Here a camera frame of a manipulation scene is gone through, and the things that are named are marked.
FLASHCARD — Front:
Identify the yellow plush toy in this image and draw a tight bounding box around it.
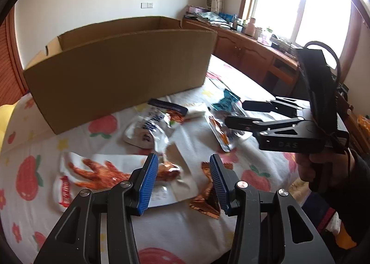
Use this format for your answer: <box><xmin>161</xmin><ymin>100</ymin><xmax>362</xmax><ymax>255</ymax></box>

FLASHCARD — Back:
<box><xmin>0</xmin><ymin>104</ymin><xmax>16</xmax><ymax>148</ymax></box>

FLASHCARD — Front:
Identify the person's right hand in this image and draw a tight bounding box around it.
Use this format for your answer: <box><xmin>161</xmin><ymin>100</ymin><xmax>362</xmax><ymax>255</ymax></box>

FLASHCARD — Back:
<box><xmin>295</xmin><ymin>149</ymin><xmax>355</xmax><ymax>187</ymax></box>

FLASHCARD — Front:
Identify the brown foil snack packet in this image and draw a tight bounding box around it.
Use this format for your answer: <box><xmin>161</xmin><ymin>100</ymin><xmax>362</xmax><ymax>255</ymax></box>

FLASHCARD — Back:
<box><xmin>189</xmin><ymin>162</ymin><xmax>221</xmax><ymax>219</ymax></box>

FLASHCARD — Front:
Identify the wooden cabinet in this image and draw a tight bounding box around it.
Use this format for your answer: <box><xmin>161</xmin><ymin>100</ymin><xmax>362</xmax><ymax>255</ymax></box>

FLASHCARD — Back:
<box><xmin>182</xmin><ymin>17</ymin><xmax>299</xmax><ymax>96</ymax></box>

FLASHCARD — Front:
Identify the small white snack packet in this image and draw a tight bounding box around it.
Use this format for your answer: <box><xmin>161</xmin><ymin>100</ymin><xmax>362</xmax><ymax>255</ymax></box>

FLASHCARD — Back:
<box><xmin>184</xmin><ymin>103</ymin><xmax>208</xmax><ymax>120</ymax></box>

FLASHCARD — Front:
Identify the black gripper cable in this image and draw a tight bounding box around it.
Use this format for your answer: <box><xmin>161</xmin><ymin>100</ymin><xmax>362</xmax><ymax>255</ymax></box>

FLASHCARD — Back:
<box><xmin>303</xmin><ymin>40</ymin><xmax>342</xmax><ymax>86</ymax></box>

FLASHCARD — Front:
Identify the teal snack packet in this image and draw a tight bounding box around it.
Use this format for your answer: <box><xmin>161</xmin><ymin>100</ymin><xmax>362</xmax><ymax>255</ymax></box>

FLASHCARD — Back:
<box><xmin>211</xmin><ymin>89</ymin><xmax>240</xmax><ymax>113</ymax></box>

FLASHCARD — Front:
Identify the pink bottle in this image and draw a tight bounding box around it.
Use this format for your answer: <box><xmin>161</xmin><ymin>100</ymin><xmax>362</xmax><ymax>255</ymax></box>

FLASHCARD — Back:
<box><xmin>245</xmin><ymin>18</ymin><xmax>256</xmax><ymax>37</ymax></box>

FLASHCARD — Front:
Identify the stack of folded items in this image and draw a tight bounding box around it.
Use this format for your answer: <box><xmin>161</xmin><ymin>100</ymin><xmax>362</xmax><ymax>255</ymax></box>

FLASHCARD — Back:
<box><xmin>184</xmin><ymin>5</ymin><xmax>231</xmax><ymax>29</ymax></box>

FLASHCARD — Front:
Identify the wooden wardrobe door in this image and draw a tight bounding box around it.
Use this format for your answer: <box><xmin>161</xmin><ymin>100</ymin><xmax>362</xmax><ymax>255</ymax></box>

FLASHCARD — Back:
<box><xmin>0</xmin><ymin>7</ymin><xmax>29</xmax><ymax>106</ymax></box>

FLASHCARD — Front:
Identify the chicken feet snack bag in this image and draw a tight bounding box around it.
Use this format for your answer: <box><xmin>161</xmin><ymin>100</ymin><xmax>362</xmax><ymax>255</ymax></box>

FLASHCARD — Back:
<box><xmin>53</xmin><ymin>149</ymin><xmax>198</xmax><ymax>211</ymax></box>

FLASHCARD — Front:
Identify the white blue snack bag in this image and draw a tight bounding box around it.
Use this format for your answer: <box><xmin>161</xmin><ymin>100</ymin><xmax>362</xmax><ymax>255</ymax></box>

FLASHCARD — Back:
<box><xmin>123</xmin><ymin>99</ymin><xmax>188</xmax><ymax>154</ymax></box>

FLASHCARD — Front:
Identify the fruit print bed sheet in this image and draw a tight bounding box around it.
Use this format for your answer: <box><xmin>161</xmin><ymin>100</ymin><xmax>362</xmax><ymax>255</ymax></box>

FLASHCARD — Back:
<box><xmin>0</xmin><ymin>54</ymin><xmax>348</xmax><ymax>264</ymax></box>

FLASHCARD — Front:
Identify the white wall socket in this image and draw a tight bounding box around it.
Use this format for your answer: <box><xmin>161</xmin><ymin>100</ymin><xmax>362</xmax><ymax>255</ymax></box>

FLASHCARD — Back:
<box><xmin>140</xmin><ymin>3</ymin><xmax>153</xmax><ymax>9</ymax></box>

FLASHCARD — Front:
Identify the brown cardboard box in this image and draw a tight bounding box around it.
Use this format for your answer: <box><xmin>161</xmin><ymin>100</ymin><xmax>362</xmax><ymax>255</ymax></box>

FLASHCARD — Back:
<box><xmin>23</xmin><ymin>16</ymin><xmax>217</xmax><ymax>134</ymax></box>

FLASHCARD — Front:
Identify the silver clear snack pouch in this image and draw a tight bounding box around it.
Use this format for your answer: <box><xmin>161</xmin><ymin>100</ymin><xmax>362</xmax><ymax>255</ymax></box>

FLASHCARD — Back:
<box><xmin>204</xmin><ymin>101</ymin><xmax>252</xmax><ymax>152</ymax></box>

